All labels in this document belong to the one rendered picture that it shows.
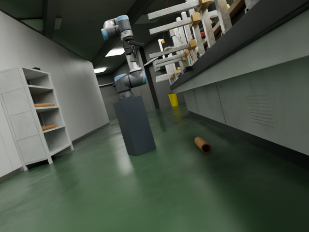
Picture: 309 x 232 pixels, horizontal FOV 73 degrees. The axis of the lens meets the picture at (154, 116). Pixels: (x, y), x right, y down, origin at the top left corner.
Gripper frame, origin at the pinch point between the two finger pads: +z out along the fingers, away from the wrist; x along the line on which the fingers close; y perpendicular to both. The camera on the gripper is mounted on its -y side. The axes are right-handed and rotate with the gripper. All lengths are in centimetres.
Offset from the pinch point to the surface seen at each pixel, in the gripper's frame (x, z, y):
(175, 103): -741, 73, -80
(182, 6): 52, -12, -33
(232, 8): 47, -6, -60
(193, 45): 5.0, -0.1, -43.7
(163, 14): 51, -11, -22
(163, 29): 26.5, -11.2, -23.2
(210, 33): 48, 4, -45
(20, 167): -142, 76, 221
